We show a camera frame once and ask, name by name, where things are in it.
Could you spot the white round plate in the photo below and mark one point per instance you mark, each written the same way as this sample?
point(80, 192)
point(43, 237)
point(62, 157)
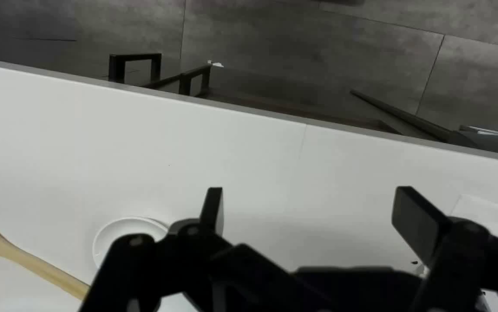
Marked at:
point(121, 235)

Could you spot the wooden spoon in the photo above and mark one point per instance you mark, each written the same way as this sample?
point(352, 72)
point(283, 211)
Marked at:
point(15, 254)

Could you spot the dark tripod leg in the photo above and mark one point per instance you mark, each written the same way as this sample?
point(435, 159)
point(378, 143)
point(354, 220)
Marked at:
point(415, 122)

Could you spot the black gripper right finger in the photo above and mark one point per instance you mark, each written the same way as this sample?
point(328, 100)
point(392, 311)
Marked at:
point(456, 254)

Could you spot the black metal rail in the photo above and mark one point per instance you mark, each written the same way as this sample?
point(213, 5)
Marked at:
point(185, 81)

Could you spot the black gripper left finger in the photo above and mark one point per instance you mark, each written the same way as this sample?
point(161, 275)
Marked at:
point(144, 272)

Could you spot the black metal frame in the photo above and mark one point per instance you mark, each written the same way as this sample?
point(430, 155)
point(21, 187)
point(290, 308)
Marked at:
point(118, 67)

